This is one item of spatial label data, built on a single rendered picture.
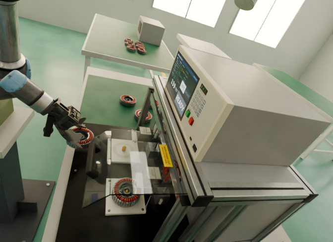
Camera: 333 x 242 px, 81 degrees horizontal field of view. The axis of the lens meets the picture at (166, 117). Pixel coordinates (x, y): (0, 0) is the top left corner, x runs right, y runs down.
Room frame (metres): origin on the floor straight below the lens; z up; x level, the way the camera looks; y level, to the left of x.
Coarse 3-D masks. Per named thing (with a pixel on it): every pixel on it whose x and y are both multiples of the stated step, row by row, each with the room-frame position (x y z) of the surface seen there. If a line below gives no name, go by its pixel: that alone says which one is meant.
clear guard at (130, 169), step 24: (120, 144) 0.44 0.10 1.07; (144, 144) 0.47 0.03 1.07; (168, 144) 0.52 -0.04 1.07; (96, 168) 0.35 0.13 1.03; (120, 168) 0.35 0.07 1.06; (144, 168) 0.38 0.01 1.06; (168, 168) 0.42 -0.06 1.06; (96, 192) 0.28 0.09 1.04; (120, 192) 0.29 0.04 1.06; (144, 192) 0.31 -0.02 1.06; (168, 192) 0.34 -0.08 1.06
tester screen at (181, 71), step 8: (176, 64) 0.78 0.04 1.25; (184, 64) 0.72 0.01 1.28; (176, 72) 0.76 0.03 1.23; (184, 72) 0.69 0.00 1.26; (192, 72) 0.64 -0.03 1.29; (168, 80) 0.81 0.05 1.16; (176, 80) 0.73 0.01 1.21; (184, 80) 0.67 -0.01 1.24; (192, 80) 0.62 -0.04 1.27; (168, 88) 0.78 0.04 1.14; (176, 88) 0.71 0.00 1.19; (192, 88) 0.60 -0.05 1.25; (184, 96) 0.63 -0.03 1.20
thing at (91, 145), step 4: (92, 144) 0.40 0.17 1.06; (96, 144) 0.41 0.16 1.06; (92, 148) 0.38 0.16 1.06; (96, 148) 0.40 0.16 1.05; (100, 148) 0.41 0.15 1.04; (88, 152) 0.37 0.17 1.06; (92, 152) 0.37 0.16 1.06; (96, 152) 0.40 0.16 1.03; (88, 156) 0.36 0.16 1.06; (92, 156) 0.36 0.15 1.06; (88, 160) 0.34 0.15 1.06; (92, 160) 0.34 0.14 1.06; (88, 164) 0.33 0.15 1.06; (92, 164) 0.33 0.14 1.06; (88, 168) 0.32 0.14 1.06; (92, 168) 0.32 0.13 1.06; (88, 172) 0.31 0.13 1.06; (92, 172) 0.31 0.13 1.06; (96, 172) 0.32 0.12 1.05; (92, 176) 0.31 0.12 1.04; (96, 176) 0.32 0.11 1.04
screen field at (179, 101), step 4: (176, 96) 0.68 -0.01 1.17; (180, 96) 0.65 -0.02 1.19; (176, 100) 0.67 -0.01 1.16; (180, 100) 0.64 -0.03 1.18; (176, 104) 0.66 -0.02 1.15; (180, 104) 0.63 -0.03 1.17; (184, 104) 0.60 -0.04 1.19; (180, 108) 0.62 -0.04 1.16; (184, 108) 0.59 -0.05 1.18; (180, 112) 0.61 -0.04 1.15
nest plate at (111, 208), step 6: (108, 198) 0.43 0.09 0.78; (108, 204) 0.41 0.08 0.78; (114, 204) 0.42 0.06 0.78; (138, 204) 0.45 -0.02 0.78; (144, 204) 0.46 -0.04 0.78; (108, 210) 0.39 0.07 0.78; (114, 210) 0.40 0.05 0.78; (120, 210) 0.41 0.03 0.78; (126, 210) 0.41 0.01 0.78; (132, 210) 0.42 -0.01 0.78; (138, 210) 0.43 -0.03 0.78; (144, 210) 0.44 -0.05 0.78
